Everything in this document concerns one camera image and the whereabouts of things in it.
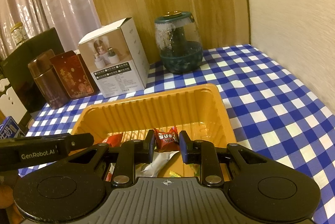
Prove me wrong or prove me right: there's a blue milk carton box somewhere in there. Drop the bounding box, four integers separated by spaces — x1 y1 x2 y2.
0 116 24 139

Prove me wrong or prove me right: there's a white chair back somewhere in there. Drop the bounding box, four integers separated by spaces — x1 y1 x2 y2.
0 78 27 124

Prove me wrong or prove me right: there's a small glass jar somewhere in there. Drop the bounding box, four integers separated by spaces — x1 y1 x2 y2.
10 22 28 47

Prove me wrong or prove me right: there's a red white snack packet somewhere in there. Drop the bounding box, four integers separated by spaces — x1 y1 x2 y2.
102 133 123 182

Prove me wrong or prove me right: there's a white humidifier product box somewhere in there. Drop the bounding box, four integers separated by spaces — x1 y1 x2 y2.
78 17 149 98

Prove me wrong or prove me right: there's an orange plastic tray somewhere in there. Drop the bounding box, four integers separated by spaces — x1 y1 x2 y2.
70 83 237 179

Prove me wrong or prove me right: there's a person's left hand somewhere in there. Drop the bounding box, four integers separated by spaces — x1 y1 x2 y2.
0 184 14 209

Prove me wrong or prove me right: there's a red festive gift box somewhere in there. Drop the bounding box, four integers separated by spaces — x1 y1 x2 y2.
50 50 98 99

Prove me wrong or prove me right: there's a green glass humidifier jar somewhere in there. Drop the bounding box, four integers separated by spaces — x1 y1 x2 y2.
155 11 203 74

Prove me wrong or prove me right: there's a blue white checkered tablecloth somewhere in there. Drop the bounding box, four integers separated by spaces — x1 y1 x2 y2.
18 43 335 224

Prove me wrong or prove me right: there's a brown cylindrical tin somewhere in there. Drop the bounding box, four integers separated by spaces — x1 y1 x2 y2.
28 49 69 109

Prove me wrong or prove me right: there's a black box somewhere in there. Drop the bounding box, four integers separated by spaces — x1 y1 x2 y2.
0 27 65 113

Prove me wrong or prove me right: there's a silver foil snack packet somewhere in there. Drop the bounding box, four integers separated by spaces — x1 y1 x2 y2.
135 151 178 177

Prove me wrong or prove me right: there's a green yellow candy packet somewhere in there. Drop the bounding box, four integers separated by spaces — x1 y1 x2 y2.
169 171 181 177

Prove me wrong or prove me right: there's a small red candy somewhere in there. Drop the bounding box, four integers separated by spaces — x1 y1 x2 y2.
153 126 180 153

